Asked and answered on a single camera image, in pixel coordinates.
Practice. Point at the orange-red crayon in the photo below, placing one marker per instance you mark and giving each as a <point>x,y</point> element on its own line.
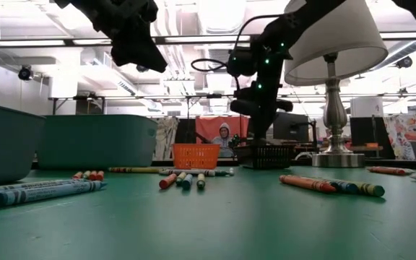
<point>100,176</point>

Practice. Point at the black metal frame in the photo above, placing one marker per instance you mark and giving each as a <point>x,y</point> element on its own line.
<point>53,106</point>

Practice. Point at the silver table lamp white shade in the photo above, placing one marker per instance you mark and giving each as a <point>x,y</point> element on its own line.
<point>338,47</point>

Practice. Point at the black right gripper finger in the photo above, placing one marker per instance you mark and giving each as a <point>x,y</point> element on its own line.
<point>263,130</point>

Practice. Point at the silver ventilation duct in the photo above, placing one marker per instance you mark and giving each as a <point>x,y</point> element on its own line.
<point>211,21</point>

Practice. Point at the orange backdrop cloth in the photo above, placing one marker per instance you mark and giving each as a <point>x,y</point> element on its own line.
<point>208,126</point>

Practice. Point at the white patterned cloth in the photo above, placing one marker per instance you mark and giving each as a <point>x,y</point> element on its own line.
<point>166,137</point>

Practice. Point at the small crayons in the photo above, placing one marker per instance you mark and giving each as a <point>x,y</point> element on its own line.
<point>86,174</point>

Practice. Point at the white cylinder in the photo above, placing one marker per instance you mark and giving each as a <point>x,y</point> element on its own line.
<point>367,107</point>

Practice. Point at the red crayon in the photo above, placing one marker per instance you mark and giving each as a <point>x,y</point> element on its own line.
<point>167,181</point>
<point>92,176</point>
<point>78,176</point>
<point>388,170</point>

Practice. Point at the orange mesh basket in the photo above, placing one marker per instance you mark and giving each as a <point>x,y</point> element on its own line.
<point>195,157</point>

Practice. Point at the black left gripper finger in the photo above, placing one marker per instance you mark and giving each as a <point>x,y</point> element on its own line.
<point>139,54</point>

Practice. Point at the person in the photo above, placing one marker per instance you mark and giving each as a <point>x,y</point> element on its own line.
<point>224,141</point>

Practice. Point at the floral patterned cloth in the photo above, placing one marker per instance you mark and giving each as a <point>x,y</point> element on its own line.
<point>410,137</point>

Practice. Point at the black ceiling spotlight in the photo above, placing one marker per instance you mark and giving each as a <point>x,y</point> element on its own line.
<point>142,69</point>
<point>404,62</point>
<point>25,73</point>

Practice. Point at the black computer monitor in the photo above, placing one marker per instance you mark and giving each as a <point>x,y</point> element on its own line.
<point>293,126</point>

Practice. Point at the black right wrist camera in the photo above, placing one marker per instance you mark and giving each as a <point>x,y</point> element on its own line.
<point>240,61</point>

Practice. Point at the teal plastic bin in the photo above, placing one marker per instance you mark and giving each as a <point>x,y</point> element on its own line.
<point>96,141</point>
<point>5,144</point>

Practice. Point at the black mesh basket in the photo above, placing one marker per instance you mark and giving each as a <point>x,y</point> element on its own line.
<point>269,157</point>

